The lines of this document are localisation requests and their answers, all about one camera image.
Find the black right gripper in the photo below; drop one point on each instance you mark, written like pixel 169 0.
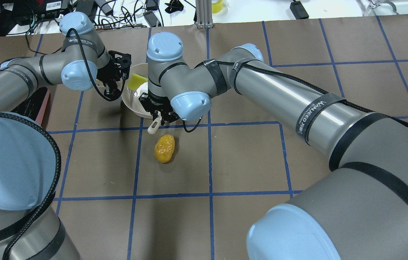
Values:
pixel 157 105

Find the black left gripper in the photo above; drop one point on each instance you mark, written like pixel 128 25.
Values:
pixel 111 74

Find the beige hand brush black bristles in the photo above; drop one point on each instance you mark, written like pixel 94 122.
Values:
pixel 155 124

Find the yellow green sponge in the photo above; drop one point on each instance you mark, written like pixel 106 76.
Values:
pixel 135 81

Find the beige plastic dustpan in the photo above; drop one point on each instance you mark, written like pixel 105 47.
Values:
pixel 127 96

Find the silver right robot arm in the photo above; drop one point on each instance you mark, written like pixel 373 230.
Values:
pixel 359 211

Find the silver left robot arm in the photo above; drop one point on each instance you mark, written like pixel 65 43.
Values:
pixel 30 159

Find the bin with black bag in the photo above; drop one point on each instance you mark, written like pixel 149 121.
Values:
pixel 35 106

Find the yellow toy potato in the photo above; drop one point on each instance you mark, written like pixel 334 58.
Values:
pixel 164 148

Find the yellow tape roll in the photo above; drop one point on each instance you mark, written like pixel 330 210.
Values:
pixel 218 6

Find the aluminium frame post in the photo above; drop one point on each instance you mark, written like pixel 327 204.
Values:
pixel 204 14

